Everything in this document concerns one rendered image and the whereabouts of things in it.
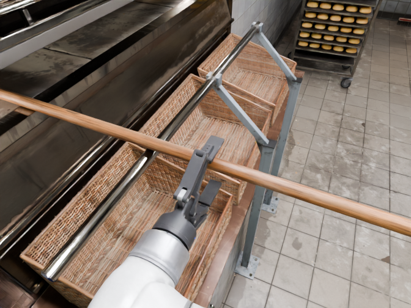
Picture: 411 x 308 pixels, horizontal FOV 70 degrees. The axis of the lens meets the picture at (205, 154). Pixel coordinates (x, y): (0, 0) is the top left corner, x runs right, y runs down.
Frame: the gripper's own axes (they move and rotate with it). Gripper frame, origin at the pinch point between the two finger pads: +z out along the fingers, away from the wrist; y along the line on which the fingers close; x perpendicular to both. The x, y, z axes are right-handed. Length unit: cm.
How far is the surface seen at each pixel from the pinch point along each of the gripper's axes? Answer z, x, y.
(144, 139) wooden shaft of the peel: -0.5, -17.4, -1.4
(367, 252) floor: 77, 70, 119
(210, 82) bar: 33.7, -16.0, 1.9
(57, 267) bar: -31.1, -15.4, 2.0
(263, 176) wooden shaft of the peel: -0.1, 10.8, -1.4
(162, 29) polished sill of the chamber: 67, -53, 3
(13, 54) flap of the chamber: -8.1, -37.9, -21.3
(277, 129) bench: 95, 0, 61
